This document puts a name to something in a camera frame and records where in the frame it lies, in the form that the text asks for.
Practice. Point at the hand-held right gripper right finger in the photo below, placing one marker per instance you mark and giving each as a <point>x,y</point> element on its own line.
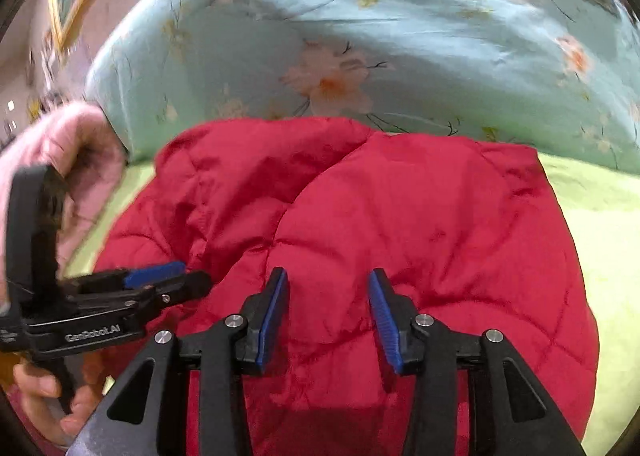
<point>385,321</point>

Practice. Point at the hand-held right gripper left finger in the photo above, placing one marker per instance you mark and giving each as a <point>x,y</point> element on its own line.
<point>272,321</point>

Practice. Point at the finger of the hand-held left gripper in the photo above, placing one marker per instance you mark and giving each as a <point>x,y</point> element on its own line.
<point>150,275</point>
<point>185,286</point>

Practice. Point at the red quilted jacket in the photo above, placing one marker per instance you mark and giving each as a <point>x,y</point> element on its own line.
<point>400,216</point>

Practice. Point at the person's left hand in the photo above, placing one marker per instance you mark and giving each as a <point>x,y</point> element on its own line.
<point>40,388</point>

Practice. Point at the pink quilt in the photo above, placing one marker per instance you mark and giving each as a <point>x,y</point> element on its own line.
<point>90,150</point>

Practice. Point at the green bed sheet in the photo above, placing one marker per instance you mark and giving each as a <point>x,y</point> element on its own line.
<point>600,236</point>

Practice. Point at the teal floral quilt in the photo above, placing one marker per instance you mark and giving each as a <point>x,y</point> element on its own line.
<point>400,10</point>

